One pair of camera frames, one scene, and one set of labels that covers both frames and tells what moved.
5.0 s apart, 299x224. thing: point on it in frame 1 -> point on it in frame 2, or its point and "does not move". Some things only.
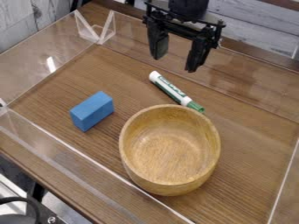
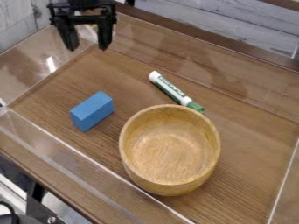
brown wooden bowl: [170, 146] does not move
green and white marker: [173, 91] does not move
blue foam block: [93, 110] does not move
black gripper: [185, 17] -> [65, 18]
